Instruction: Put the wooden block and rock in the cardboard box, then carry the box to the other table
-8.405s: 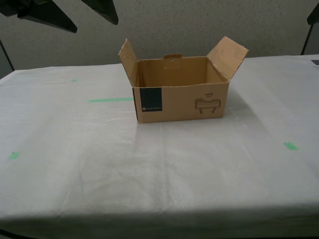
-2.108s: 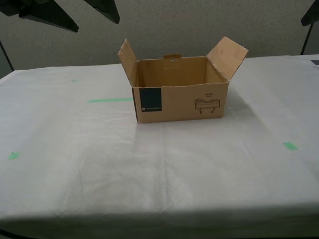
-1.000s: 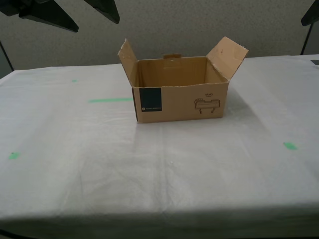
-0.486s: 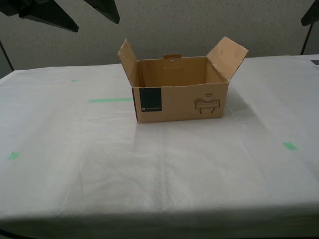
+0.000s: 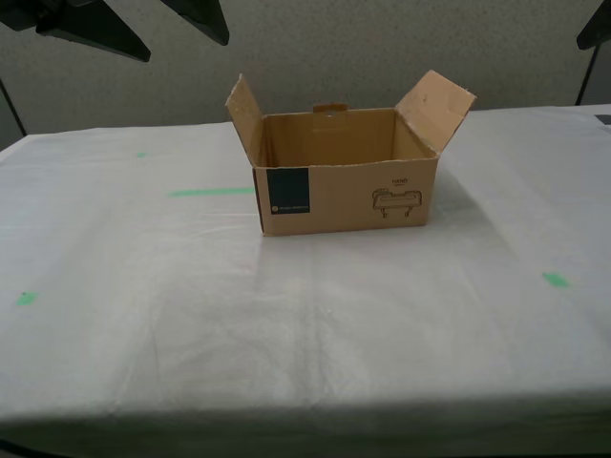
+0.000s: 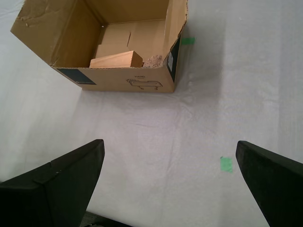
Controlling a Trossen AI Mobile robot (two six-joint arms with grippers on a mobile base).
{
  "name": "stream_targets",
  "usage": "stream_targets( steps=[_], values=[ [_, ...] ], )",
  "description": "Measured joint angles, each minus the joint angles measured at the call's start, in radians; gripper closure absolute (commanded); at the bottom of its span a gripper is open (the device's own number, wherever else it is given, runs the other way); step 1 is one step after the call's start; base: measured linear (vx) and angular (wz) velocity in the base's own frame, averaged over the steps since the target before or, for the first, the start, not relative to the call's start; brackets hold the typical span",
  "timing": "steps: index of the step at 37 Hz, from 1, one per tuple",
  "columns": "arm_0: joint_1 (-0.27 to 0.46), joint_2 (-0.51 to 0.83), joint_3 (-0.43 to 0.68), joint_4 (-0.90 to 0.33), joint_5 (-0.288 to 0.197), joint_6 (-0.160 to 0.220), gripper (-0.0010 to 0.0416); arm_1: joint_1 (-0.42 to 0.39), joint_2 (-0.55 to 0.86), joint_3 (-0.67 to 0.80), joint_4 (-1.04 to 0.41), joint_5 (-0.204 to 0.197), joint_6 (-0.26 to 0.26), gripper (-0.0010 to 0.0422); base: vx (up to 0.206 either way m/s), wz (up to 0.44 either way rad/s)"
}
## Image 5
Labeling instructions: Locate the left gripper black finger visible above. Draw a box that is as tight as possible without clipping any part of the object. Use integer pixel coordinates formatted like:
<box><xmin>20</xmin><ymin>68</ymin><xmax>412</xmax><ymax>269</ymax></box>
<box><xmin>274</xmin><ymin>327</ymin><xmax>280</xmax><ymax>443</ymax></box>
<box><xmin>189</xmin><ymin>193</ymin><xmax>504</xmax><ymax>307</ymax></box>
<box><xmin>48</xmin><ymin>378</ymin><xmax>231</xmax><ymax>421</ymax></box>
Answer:
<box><xmin>0</xmin><ymin>0</ymin><xmax>152</xmax><ymax>63</ymax></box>
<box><xmin>159</xmin><ymin>0</ymin><xmax>231</xmax><ymax>47</ymax></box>

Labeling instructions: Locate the brown cardboard box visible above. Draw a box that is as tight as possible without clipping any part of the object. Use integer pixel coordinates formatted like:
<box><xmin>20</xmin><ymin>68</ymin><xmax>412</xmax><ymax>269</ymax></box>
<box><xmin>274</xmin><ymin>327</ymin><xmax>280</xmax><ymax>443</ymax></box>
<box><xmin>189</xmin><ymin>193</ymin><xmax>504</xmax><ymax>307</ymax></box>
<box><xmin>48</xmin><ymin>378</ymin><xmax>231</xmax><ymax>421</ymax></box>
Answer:
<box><xmin>224</xmin><ymin>69</ymin><xmax>478</xmax><ymax>239</ymax></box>

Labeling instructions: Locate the white table cloth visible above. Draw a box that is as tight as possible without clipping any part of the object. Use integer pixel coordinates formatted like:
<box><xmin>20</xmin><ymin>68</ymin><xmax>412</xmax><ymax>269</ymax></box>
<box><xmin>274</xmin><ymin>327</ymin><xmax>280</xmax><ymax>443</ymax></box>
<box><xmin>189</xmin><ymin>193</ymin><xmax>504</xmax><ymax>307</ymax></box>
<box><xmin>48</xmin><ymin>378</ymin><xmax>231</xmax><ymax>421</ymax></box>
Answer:
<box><xmin>0</xmin><ymin>102</ymin><xmax>611</xmax><ymax>458</ymax></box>

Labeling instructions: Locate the green tape strip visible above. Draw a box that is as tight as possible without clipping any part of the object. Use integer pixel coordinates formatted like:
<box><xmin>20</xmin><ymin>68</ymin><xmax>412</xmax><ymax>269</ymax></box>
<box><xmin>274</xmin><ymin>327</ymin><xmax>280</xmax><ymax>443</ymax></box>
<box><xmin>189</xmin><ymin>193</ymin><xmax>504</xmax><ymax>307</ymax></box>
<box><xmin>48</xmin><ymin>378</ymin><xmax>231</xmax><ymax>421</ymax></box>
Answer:
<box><xmin>169</xmin><ymin>186</ymin><xmax>257</xmax><ymax>198</ymax></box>

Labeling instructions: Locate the dark partition frame post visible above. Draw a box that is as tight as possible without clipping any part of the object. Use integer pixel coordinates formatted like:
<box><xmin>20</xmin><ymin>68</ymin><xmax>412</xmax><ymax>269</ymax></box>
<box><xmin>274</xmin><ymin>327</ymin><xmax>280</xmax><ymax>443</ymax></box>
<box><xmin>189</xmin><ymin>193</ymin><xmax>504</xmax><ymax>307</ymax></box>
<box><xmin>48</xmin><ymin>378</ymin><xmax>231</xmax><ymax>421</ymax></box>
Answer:
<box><xmin>575</xmin><ymin>45</ymin><xmax>601</xmax><ymax>107</ymax></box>
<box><xmin>0</xmin><ymin>75</ymin><xmax>29</xmax><ymax>138</ymax></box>

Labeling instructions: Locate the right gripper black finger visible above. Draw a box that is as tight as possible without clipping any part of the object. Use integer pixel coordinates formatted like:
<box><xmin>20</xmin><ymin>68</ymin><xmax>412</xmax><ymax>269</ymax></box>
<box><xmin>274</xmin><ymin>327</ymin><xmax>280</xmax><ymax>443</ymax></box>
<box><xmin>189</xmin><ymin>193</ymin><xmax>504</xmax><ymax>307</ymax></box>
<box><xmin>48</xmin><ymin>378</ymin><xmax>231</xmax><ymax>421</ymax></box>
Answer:
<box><xmin>576</xmin><ymin>0</ymin><xmax>611</xmax><ymax>52</ymax></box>

